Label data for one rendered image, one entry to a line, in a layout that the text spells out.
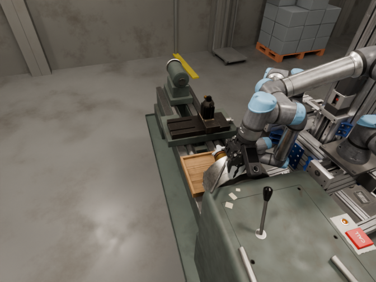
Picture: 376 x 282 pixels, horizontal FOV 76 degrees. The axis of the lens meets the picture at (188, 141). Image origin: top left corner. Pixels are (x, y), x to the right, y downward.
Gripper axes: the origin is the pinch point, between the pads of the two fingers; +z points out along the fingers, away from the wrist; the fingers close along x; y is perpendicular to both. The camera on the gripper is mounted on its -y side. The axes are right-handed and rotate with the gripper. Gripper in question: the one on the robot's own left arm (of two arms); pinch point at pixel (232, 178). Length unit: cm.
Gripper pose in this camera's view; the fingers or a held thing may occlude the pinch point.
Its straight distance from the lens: 95.8
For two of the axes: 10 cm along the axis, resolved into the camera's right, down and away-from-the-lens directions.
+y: -2.7, -6.5, 7.1
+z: -1.9, 7.6, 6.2
